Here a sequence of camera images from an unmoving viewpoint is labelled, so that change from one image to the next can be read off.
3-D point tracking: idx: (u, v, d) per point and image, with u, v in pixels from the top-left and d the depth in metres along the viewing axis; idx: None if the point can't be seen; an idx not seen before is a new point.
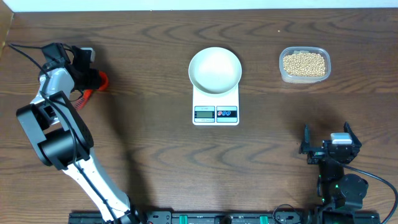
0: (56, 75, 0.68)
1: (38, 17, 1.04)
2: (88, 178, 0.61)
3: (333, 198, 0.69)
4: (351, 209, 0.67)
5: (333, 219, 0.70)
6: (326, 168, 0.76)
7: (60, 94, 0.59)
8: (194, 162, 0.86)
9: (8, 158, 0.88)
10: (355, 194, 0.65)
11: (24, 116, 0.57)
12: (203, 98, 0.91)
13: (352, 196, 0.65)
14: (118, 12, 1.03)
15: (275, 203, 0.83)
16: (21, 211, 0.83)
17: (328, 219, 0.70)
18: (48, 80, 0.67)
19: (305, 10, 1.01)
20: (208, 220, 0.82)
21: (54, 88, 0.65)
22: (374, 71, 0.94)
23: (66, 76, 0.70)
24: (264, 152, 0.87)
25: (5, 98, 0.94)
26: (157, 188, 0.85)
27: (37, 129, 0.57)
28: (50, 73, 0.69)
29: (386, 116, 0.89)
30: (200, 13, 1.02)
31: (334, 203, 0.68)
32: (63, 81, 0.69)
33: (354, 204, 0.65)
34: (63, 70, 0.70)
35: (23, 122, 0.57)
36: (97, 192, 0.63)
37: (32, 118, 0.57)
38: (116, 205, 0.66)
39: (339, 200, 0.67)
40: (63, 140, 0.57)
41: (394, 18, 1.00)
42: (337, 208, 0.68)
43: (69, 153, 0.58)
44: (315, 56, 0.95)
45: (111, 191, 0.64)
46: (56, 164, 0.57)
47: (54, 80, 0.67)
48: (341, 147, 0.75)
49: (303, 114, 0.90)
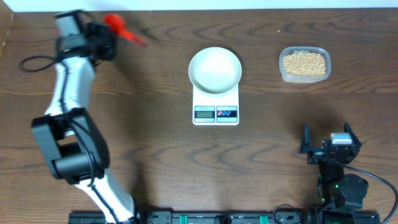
0: (76, 68, 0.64)
1: (38, 17, 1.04)
2: (99, 193, 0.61)
3: (333, 198, 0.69)
4: (351, 209, 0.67)
5: (333, 219, 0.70)
6: (326, 168, 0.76)
7: (82, 112, 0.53)
8: (195, 162, 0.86)
9: (8, 158, 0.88)
10: (355, 194, 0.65)
11: (39, 130, 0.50)
12: (203, 98, 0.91)
13: (352, 196, 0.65)
14: (118, 12, 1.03)
15: (275, 203, 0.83)
16: (20, 211, 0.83)
17: (327, 219, 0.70)
18: (68, 75, 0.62)
19: (305, 10, 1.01)
20: (208, 220, 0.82)
21: (74, 93, 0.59)
22: (374, 71, 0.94)
23: (87, 70, 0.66)
24: (265, 152, 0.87)
25: (5, 98, 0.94)
26: (157, 188, 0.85)
27: (51, 146, 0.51)
28: (70, 65, 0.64)
29: (386, 116, 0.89)
30: (200, 13, 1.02)
31: (335, 203, 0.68)
32: (84, 76, 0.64)
33: (354, 204, 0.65)
34: (84, 61, 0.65)
35: (37, 136, 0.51)
36: (106, 203, 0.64)
37: (46, 133, 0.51)
38: (120, 213, 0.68)
39: (339, 200, 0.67)
40: (78, 160, 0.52)
41: (394, 18, 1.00)
42: (337, 208, 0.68)
43: (83, 172, 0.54)
44: (314, 56, 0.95)
45: (120, 202, 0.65)
46: (68, 180, 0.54)
47: (74, 76, 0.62)
48: (341, 147, 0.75)
49: (303, 114, 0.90)
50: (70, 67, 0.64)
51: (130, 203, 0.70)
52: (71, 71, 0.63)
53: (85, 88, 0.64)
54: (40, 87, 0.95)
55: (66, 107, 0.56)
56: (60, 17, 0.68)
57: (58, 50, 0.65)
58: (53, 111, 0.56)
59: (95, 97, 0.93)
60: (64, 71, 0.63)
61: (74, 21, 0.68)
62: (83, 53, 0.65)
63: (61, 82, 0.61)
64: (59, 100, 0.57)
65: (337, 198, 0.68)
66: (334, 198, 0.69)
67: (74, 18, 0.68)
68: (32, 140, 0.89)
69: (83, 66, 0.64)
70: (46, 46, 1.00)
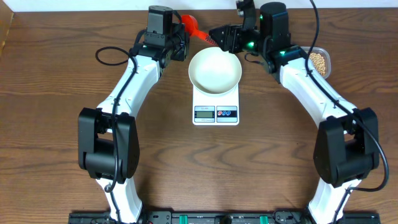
0: (145, 70, 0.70)
1: (38, 17, 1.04)
2: (114, 191, 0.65)
3: (266, 31, 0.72)
4: (283, 28, 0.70)
5: (277, 49, 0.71)
6: (252, 32, 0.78)
7: (128, 121, 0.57)
8: (194, 162, 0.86)
9: (8, 158, 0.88)
10: (276, 9, 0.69)
11: (85, 120, 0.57)
12: (203, 98, 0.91)
13: (275, 10, 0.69)
14: (119, 12, 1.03)
15: (275, 203, 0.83)
16: (20, 211, 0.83)
17: (275, 53, 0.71)
18: (135, 74, 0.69)
19: (305, 10, 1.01)
20: (208, 220, 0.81)
21: (131, 98, 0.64)
22: (374, 71, 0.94)
23: (154, 74, 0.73)
24: (264, 152, 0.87)
25: (5, 98, 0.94)
26: (158, 188, 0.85)
27: (89, 137, 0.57)
28: (137, 63, 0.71)
29: (386, 116, 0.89)
30: (201, 13, 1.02)
31: (270, 35, 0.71)
32: (147, 79, 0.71)
33: (282, 17, 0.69)
34: (155, 66, 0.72)
35: (81, 124, 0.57)
36: (115, 202, 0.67)
37: (90, 125, 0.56)
38: (125, 215, 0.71)
39: (270, 27, 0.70)
40: (106, 161, 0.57)
41: (395, 18, 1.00)
42: (274, 35, 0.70)
43: (106, 172, 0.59)
44: (315, 56, 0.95)
45: (129, 205, 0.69)
46: (91, 173, 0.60)
47: (140, 76, 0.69)
48: (249, 8, 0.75)
49: (303, 114, 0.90)
50: (139, 66, 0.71)
51: (137, 209, 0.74)
52: (138, 72, 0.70)
53: (143, 91, 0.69)
54: (40, 87, 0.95)
55: (117, 109, 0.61)
56: (153, 14, 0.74)
57: (137, 45, 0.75)
58: (104, 107, 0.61)
59: (95, 97, 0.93)
60: (133, 70, 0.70)
61: (161, 20, 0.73)
62: (156, 57, 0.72)
63: (127, 80, 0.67)
64: (115, 98, 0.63)
65: (266, 27, 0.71)
66: (267, 31, 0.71)
67: (163, 18, 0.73)
68: (32, 140, 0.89)
69: (150, 70, 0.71)
70: (46, 46, 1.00)
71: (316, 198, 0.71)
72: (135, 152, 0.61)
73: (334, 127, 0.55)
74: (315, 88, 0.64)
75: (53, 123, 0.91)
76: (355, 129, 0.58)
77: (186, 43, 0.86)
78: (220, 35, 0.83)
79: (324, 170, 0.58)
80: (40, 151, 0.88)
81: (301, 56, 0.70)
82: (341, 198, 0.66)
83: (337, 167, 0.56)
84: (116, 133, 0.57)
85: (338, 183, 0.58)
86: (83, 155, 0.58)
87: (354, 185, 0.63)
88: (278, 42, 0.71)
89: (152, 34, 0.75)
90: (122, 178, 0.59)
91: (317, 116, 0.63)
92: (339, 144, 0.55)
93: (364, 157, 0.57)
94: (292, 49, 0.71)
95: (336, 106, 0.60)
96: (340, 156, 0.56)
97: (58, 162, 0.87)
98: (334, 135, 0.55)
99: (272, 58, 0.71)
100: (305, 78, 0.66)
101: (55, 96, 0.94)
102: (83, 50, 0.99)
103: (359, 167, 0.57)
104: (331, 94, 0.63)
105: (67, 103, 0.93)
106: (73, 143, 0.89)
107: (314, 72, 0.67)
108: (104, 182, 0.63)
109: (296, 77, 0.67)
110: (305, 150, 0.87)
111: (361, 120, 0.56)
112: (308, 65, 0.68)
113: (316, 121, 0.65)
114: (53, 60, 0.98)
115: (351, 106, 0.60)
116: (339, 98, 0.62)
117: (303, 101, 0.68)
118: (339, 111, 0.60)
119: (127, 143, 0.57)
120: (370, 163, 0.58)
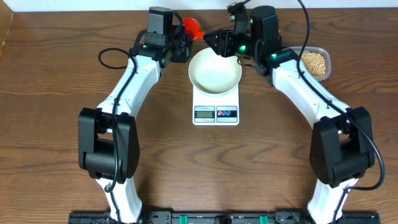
0: (145, 70, 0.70)
1: (38, 17, 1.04)
2: (114, 191, 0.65)
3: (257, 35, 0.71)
4: (273, 31, 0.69)
5: (268, 52, 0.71)
6: (244, 35, 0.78)
7: (128, 121, 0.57)
8: (194, 162, 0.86)
9: (8, 158, 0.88)
10: (265, 13, 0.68)
11: (85, 119, 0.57)
12: (203, 98, 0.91)
13: (264, 14, 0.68)
14: (119, 12, 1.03)
15: (275, 203, 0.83)
16: (20, 211, 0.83)
17: (266, 55, 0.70)
18: (135, 73, 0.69)
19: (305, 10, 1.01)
20: (208, 220, 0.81)
21: (131, 98, 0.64)
22: (374, 71, 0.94)
23: (154, 74, 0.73)
24: (264, 152, 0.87)
25: (5, 98, 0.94)
26: (158, 188, 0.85)
27: (89, 137, 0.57)
28: (137, 63, 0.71)
29: (386, 116, 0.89)
30: (201, 13, 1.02)
31: (261, 38, 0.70)
32: (147, 79, 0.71)
33: (271, 20, 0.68)
34: (155, 66, 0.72)
35: (81, 124, 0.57)
36: (115, 202, 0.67)
37: (89, 125, 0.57)
38: (125, 215, 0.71)
39: (260, 30, 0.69)
40: (106, 160, 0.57)
41: (395, 19, 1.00)
42: (265, 38, 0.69)
43: (105, 172, 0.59)
44: (315, 56, 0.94)
45: (129, 205, 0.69)
46: (91, 173, 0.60)
47: (140, 76, 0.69)
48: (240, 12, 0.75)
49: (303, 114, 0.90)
50: (139, 66, 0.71)
51: (137, 209, 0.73)
52: (138, 72, 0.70)
53: (143, 91, 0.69)
54: (40, 87, 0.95)
55: (117, 109, 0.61)
56: (153, 14, 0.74)
57: (137, 45, 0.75)
58: (104, 107, 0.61)
59: (95, 97, 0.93)
60: (133, 70, 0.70)
61: (161, 21, 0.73)
62: (156, 57, 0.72)
63: (127, 79, 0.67)
64: (115, 98, 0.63)
65: (257, 30, 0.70)
66: (258, 35, 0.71)
67: (163, 19, 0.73)
68: (32, 140, 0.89)
69: (150, 70, 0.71)
70: (46, 46, 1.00)
71: (314, 198, 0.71)
72: (135, 153, 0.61)
73: (331, 126, 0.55)
74: (308, 89, 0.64)
75: (52, 123, 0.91)
76: (350, 128, 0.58)
77: (188, 44, 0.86)
78: (214, 39, 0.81)
79: (321, 170, 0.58)
80: (40, 151, 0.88)
81: (293, 58, 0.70)
82: (339, 198, 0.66)
83: (334, 167, 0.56)
84: (116, 133, 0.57)
85: (336, 182, 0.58)
86: (83, 155, 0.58)
87: (351, 184, 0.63)
88: (270, 45, 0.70)
89: (152, 34, 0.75)
90: (122, 178, 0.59)
91: (311, 116, 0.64)
92: (334, 144, 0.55)
93: (360, 156, 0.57)
94: (283, 51, 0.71)
95: (329, 106, 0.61)
96: (337, 156, 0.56)
97: (58, 162, 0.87)
98: (331, 135, 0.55)
99: (263, 61, 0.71)
100: (298, 79, 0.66)
101: (55, 95, 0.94)
102: (83, 50, 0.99)
103: (355, 166, 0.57)
104: (324, 94, 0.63)
105: (67, 103, 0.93)
106: (73, 143, 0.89)
107: (306, 73, 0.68)
108: (104, 182, 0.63)
109: (289, 79, 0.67)
110: (305, 150, 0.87)
111: (354, 119, 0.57)
112: (300, 66, 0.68)
113: (310, 121, 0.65)
114: (53, 60, 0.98)
115: (344, 106, 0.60)
116: (331, 98, 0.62)
117: (296, 101, 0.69)
118: (333, 111, 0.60)
119: (127, 143, 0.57)
120: (367, 162, 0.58)
